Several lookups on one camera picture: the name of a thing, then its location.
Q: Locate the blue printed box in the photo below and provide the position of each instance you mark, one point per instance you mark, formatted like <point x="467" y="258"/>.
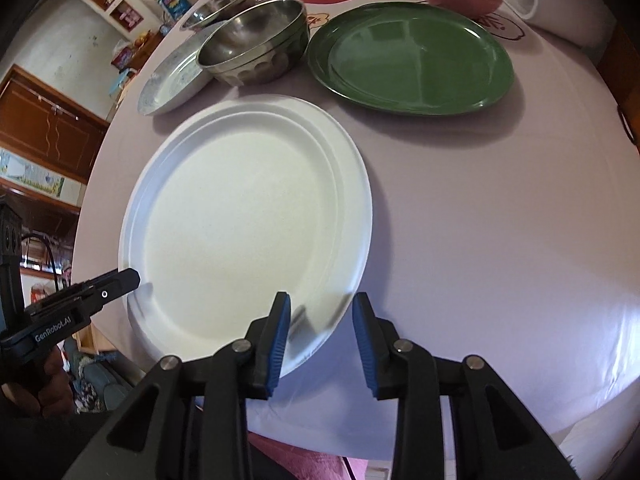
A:
<point x="172" y="2"/>

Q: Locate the wall poster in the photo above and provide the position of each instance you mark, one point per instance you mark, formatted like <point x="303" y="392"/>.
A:
<point x="30" y="172"/>

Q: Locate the patterned grey cloth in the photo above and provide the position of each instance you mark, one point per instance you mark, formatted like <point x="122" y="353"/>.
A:
<point x="95" y="380"/>

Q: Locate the printed pink tablecloth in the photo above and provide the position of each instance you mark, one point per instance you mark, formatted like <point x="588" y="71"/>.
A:
<point x="475" y="210"/>

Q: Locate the wide-rimmed steel bowl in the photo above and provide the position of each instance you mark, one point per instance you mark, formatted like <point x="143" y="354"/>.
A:
<point x="220" y="5"/>

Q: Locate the person's left hand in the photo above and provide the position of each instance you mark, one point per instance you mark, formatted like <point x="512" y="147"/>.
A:
<point x="52" y="390"/>

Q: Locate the blue stool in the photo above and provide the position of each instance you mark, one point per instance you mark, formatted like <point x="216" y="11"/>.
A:
<point x="121" y="77"/>

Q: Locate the small steel bowl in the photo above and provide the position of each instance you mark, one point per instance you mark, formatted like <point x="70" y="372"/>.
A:
<point x="250" y="35"/>

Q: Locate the white plate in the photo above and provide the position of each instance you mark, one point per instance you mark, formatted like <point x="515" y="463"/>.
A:
<point x="240" y="220"/>

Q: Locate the green plate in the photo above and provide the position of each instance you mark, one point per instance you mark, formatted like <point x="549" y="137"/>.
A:
<point x="415" y="60"/>

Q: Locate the steel plate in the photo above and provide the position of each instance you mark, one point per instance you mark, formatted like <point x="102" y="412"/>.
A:
<point x="170" y="85"/>

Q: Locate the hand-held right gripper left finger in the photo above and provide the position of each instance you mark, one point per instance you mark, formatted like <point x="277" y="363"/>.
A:
<point x="277" y="340"/>

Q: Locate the brown wooden furniture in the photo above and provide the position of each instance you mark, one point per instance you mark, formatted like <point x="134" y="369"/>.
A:
<point x="620" y="80"/>

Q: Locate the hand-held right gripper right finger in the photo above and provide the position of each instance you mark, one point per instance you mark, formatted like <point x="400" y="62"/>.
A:
<point x="362" y="345"/>

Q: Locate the red tissue box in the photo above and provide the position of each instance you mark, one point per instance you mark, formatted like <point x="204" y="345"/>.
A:
<point x="121" y="57"/>

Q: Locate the wooden door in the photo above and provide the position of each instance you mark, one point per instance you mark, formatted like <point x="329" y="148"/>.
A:
<point x="50" y="130"/>

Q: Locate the pink cushion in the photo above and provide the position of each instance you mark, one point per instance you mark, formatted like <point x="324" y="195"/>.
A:
<point x="300" y="460"/>

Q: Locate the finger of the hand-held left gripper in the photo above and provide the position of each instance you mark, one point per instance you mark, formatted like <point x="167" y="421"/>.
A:
<point x="112" y="290"/>

